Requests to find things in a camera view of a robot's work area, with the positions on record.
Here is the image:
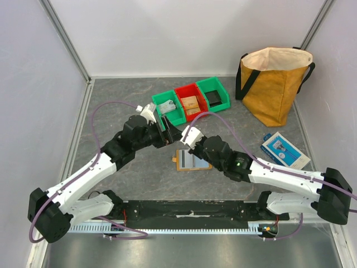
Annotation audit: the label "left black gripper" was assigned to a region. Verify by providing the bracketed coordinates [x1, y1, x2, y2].
[133, 115, 183, 151]

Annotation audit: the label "orange leather card holder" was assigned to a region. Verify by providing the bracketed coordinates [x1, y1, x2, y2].
[172, 149, 213, 171]

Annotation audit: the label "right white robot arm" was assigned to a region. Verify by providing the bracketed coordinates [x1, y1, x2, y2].
[181, 133, 353, 225]

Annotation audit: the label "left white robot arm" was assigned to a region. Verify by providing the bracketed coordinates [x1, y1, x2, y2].
[27, 115, 182, 243]

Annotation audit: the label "brown cards in red bin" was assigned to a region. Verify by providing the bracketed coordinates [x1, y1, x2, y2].
[181, 95, 201, 116]

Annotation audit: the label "left green plastic bin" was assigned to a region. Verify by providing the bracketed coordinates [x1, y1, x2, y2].
[152, 90, 186, 130]

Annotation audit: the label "green plastic bin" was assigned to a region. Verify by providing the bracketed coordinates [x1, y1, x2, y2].
[196, 76, 231, 113]
[152, 90, 186, 130]

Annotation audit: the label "blue razor package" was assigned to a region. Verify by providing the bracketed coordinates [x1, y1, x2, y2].
[260, 132, 311, 170]

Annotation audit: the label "red plastic bin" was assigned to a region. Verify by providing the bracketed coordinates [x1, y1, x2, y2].
[174, 83, 208, 122]

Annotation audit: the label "black wallet in bin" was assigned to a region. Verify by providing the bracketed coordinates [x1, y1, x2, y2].
[205, 90, 222, 107]

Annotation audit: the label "right green plastic bin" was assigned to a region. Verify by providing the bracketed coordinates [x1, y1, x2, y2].
[196, 76, 231, 113]

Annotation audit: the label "mustard tote bag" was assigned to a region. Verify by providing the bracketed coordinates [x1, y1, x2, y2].
[235, 47, 316, 127]

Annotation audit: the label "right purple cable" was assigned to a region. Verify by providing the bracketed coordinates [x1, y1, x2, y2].
[186, 112, 357, 241]

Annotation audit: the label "purple cable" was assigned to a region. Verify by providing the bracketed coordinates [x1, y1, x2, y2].
[186, 112, 357, 241]
[29, 100, 149, 244]

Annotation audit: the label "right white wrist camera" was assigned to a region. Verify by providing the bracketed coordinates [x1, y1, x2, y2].
[180, 126, 204, 149]

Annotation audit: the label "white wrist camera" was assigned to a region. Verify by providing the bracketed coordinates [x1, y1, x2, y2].
[180, 126, 204, 149]
[136, 102, 157, 124]

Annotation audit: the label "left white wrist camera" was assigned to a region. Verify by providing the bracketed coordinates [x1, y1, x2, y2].
[136, 102, 157, 124]

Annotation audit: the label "slotted cable duct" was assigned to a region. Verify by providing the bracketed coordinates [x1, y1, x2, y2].
[68, 221, 268, 235]

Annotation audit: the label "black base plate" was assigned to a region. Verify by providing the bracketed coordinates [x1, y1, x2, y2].
[90, 199, 291, 230]

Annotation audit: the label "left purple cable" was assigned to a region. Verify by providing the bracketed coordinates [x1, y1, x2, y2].
[29, 100, 149, 244]

